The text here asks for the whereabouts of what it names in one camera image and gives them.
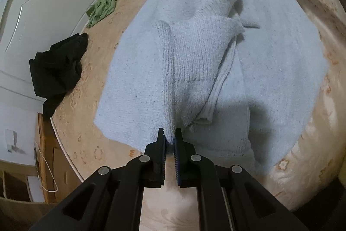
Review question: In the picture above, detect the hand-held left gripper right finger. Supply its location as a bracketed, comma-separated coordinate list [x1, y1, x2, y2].
[174, 128, 309, 231]

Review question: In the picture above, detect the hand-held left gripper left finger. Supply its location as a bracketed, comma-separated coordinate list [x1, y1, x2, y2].
[28, 128, 166, 231]

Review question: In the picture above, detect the light blue knit sweater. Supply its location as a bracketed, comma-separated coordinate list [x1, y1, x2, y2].
[93, 0, 330, 174]

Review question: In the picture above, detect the black fleece garment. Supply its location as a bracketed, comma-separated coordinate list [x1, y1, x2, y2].
[29, 32, 90, 119]

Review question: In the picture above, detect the green cloth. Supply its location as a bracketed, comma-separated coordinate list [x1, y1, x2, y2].
[86, 0, 124, 29]

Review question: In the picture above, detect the beige floral bedspread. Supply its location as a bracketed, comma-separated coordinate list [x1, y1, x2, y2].
[50, 0, 341, 231]

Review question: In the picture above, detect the wooden nightstand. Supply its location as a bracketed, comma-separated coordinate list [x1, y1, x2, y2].
[36, 112, 87, 204]

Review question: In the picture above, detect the white carved headboard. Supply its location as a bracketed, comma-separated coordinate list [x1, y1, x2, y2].
[0, 0, 137, 107]

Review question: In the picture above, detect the white cable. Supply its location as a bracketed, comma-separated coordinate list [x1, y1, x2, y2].
[34, 140, 58, 192]

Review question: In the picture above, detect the white wall outlet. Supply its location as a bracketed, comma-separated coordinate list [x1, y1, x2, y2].
[5, 128, 28, 155]

